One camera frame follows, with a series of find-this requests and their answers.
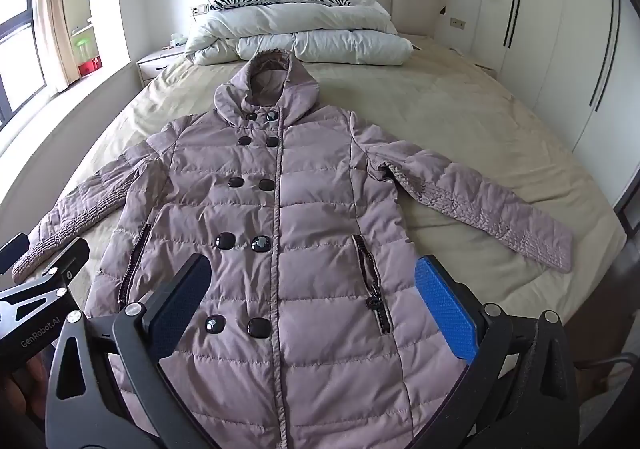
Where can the beige curtain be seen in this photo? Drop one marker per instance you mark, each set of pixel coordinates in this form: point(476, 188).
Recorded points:
point(52, 14)

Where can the bed with beige sheet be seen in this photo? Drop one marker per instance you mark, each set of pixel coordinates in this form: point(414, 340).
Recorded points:
point(450, 94)

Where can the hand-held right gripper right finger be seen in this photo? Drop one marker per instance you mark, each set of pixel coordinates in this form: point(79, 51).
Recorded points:
point(445, 309)

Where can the small white bedside object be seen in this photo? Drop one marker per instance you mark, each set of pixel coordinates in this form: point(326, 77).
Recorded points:
point(177, 41)

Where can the window with dark frame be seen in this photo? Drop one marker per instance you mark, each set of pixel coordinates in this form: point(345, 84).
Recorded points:
point(17, 44)

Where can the mauve quilted hooded coat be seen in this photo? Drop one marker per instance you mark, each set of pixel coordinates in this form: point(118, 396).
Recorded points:
point(310, 209)

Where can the red box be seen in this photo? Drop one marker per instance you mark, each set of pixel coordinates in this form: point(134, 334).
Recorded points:
point(91, 66)

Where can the wall socket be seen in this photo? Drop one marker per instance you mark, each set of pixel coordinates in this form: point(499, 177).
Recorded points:
point(201, 9)
point(456, 22)

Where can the white folded duvet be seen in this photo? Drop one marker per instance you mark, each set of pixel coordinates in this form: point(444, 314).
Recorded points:
point(310, 31)

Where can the white nightstand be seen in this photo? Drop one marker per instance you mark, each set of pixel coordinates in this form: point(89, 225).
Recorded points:
point(160, 64)

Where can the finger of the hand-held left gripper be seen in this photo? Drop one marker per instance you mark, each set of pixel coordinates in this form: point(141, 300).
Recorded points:
point(62, 259)
point(12, 254)

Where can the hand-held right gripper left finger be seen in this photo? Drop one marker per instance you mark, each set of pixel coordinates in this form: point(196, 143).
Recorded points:
point(182, 294)

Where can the green plastic item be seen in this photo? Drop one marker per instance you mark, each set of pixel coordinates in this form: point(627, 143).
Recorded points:
point(82, 49)

